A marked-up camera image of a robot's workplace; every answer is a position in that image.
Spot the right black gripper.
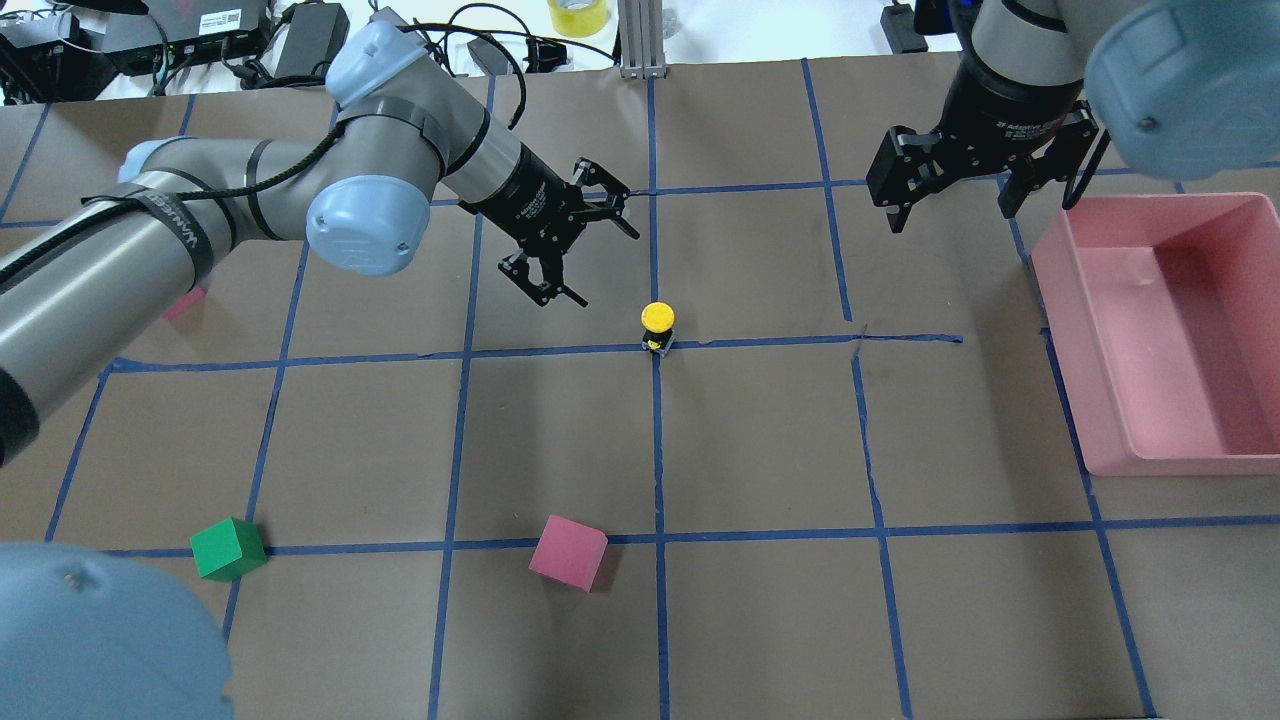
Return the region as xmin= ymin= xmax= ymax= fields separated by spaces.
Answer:
xmin=867 ymin=50 xmax=1101 ymax=234

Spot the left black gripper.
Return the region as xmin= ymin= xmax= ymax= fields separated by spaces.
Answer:
xmin=470 ymin=150 xmax=640 ymax=307

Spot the yellow push button switch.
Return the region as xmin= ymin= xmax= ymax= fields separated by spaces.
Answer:
xmin=640 ymin=301 xmax=676 ymax=357

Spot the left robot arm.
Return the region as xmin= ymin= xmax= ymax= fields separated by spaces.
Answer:
xmin=1 ymin=20 xmax=637 ymax=719

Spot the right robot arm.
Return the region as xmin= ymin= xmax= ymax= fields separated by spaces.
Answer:
xmin=867 ymin=1 xmax=1279 ymax=233

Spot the green cube near left arm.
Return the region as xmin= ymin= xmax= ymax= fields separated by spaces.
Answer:
xmin=189 ymin=518 xmax=268 ymax=583

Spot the yellow tape roll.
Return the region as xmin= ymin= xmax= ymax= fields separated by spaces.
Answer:
xmin=547 ymin=0 xmax=611 ymax=38

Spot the pink plastic bin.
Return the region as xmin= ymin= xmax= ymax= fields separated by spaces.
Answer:
xmin=1032 ymin=192 xmax=1279 ymax=477

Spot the black power adapter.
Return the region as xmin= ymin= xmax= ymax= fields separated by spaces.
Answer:
xmin=271 ymin=1 xmax=349 ymax=79

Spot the pink cube centre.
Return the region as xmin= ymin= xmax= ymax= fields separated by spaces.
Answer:
xmin=527 ymin=514 xmax=609 ymax=592

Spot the pink cube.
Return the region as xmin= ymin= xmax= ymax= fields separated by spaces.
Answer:
xmin=527 ymin=514 xmax=609 ymax=592
xmin=163 ymin=284 xmax=209 ymax=323

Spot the pink cube far side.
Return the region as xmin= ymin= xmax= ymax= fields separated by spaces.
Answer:
xmin=163 ymin=284 xmax=209 ymax=323

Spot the aluminium frame post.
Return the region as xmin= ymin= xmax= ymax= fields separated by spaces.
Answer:
xmin=616 ymin=0 xmax=669 ymax=79

